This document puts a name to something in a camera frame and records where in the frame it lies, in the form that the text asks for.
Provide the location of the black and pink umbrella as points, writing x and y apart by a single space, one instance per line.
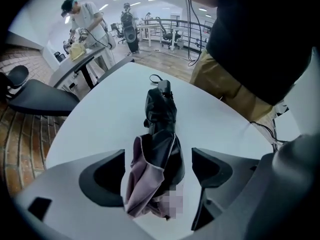
160 139

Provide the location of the person's tan trousers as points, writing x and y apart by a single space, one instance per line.
220 84

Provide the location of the small black chair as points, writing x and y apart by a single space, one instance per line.
60 56

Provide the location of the black mesh office chair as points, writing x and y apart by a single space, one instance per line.
168 34
119 32

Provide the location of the black metal railing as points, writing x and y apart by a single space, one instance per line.
190 22

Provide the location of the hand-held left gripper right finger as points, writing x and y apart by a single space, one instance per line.
240 196

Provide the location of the black plastic chair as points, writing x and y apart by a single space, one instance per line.
37 96

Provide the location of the yellow cloth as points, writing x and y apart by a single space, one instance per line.
77 51

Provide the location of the grey desk with black leg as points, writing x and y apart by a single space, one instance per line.
75 62

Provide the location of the white desk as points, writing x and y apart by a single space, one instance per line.
150 29

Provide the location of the person's black shirt torso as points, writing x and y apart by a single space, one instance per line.
260 41

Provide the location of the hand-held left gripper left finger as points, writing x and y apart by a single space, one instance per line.
65 189

